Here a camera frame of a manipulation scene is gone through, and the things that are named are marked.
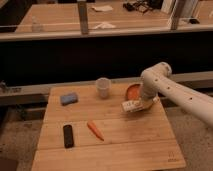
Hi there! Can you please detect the white milk bottle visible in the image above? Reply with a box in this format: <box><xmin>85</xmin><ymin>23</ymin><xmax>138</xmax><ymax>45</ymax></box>
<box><xmin>122</xmin><ymin>97</ymin><xmax>159</xmax><ymax>112</ymax></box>

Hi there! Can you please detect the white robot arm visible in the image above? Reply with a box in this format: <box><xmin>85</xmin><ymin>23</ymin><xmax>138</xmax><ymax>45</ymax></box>
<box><xmin>141</xmin><ymin>62</ymin><xmax>213</xmax><ymax>127</ymax></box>

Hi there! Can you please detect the orange ceramic bowl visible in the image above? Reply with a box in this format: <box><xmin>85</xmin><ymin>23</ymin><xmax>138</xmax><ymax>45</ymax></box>
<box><xmin>125</xmin><ymin>83</ymin><xmax>157</xmax><ymax>111</ymax></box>

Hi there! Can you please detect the translucent plastic cup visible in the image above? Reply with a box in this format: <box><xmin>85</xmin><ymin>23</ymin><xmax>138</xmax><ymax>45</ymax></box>
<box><xmin>95</xmin><ymin>77</ymin><xmax>111</xmax><ymax>99</ymax></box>

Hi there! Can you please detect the blue sponge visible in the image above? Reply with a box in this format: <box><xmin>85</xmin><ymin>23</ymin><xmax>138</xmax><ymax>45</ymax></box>
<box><xmin>60</xmin><ymin>93</ymin><xmax>78</xmax><ymax>106</ymax></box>

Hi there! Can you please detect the orange carrot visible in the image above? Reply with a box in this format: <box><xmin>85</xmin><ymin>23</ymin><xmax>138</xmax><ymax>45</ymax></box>
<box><xmin>87</xmin><ymin>121</ymin><xmax>104</xmax><ymax>141</ymax></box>

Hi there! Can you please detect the white crumpled cloth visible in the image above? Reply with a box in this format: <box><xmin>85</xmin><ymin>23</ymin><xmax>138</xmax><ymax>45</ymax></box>
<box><xmin>92</xmin><ymin>22</ymin><xmax>116</xmax><ymax>30</ymax></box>

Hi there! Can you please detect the black remote control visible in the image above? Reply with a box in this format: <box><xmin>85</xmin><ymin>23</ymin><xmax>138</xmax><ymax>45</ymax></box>
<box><xmin>63</xmin><ymin>125</ymin><xmax>74</xmax><ymax>148</ymax></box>

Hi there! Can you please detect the white paper sheet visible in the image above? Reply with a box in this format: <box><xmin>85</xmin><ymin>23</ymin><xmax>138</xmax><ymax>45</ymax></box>
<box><xmin>92</xmin><ymin>5</ymin><xmax>113</xmax><ymax>12</ymax></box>

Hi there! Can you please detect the grey metal post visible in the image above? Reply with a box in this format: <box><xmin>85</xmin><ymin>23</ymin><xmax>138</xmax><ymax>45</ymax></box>
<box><xmin>170</xmin><ymin>0</ymin><xmax>186</xmax><ymax>30</ymax></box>
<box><xmin>77</xmin><ymin>0</ymin><xmax>89</xmax><ymax>34</ymax></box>

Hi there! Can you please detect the black cable bundle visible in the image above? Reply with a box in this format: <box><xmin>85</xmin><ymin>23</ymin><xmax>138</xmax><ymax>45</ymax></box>
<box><xmin>122</xmin><ymin>0</ymin><xmax>158</xmax><ymax>14</ymax></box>

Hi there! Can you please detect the grey right metal post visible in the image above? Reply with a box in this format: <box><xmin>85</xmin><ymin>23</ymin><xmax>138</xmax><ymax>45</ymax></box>
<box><xmin>170</xmin><ymin>0</ymin><xmax>186</xmax><ymax>30</ymax></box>

